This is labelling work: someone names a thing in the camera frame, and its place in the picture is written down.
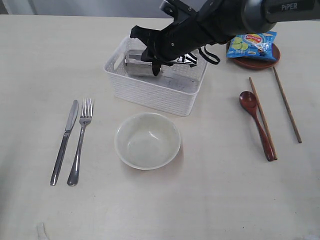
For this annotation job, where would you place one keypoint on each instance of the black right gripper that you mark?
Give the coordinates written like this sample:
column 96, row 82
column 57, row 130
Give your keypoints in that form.
column 175, row 40

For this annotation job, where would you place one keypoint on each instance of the shiny steel cup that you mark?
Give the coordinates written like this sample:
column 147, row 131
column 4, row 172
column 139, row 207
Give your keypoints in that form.
column 134, row 66

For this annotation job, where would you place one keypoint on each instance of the white perforated plastic basket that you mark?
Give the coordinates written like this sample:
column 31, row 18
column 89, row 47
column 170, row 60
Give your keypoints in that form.
column 173, row 91

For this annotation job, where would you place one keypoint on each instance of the silver metal fork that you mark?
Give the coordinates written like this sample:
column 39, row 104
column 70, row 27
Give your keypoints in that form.
column 85, row 119

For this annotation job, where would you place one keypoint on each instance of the white speckled ceramic bowl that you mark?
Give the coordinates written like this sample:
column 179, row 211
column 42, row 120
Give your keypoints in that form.
column 147, row 141

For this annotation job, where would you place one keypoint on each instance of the silver table knife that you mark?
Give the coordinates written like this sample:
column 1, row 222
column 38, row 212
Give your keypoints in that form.
column 67, row 131

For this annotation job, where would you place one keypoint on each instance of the brown wooden plate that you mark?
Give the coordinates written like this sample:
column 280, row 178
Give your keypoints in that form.
column 256, row 64

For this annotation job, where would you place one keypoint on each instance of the blue chips snack bag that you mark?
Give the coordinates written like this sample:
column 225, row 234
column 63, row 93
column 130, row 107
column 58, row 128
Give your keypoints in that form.
column 254, row 46

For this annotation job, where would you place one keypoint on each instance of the red-brown wooden spoon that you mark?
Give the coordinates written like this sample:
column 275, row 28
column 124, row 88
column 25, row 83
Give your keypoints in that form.
column 249, row 102

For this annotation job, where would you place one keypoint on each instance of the brown wooden chopstick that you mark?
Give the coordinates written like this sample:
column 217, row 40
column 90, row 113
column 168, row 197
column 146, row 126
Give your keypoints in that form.
column 287, row 107
column 264, row 121

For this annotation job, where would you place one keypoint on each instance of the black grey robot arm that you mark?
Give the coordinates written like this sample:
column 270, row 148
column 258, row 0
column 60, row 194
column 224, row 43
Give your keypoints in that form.
column 227, row 32

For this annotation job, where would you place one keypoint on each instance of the grey curtain backdrop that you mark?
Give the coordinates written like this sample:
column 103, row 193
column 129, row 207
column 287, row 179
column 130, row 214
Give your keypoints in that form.
column 75, row 7

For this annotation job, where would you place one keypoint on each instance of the silver foil packet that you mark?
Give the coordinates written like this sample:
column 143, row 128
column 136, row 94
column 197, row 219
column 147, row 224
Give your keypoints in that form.
column 187, row 59

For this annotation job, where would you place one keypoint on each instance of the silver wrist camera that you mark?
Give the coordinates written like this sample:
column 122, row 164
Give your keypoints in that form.
column 177, row 9

